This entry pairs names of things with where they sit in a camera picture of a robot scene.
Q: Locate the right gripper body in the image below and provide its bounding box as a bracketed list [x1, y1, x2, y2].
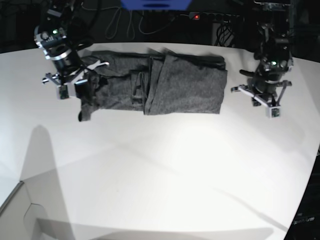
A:
[41, 53, 111, 88]

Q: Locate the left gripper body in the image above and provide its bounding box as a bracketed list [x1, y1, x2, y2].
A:
[239, 69, 282, 106]

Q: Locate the dark grey t-shirt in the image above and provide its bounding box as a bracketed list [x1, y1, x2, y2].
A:
[78, 50, 228, 121]

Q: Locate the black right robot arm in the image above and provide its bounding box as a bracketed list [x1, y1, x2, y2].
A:
[34, 0, 102, 87]

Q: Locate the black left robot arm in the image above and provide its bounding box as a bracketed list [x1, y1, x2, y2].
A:
[231, 0, 294, 116]

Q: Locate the blue box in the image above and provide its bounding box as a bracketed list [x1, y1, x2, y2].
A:
[120, 0, 192, 11]

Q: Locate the black power strip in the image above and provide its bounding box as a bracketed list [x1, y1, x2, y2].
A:
[187, 12, 241, 24]

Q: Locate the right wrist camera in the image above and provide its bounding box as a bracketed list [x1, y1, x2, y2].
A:
[56, 83, 77, 100]

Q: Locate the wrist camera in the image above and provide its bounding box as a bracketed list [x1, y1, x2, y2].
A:
[266, 105, 281, 119]
[56, 83, 77, 100]

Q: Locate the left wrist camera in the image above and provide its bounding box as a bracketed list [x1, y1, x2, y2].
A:
[266, 105, 281, 119]

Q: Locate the white looped cable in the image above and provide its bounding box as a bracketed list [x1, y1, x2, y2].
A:
[104, 6, 176, 40]

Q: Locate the black cable bundle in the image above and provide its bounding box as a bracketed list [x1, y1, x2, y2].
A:
[215, 21, 236, 48]

